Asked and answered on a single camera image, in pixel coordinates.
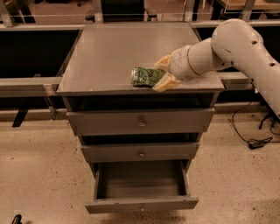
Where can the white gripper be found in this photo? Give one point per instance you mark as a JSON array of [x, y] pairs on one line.
[[179, 63]]

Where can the crushed green can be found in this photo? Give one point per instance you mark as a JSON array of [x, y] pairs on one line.
[[146, 77]]

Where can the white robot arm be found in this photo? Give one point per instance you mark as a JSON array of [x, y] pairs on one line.
[[234, 43]]

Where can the grey top drawer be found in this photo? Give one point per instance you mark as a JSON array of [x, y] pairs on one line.
[[129, 122]]

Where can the grey wooden drawer cabinet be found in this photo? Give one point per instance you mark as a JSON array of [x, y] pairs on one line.
[[98, 77]]

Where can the grey middle drawer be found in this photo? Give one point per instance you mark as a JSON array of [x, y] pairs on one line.
[[139, 152]]

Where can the grey open bottom drawer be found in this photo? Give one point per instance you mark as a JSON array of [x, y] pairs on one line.
[[140, 187]]

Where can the black object at floor corner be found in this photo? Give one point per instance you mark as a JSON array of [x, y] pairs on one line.
[[17, 219]]

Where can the black power adapter with cable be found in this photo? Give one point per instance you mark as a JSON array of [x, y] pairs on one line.
[[252, 143]]

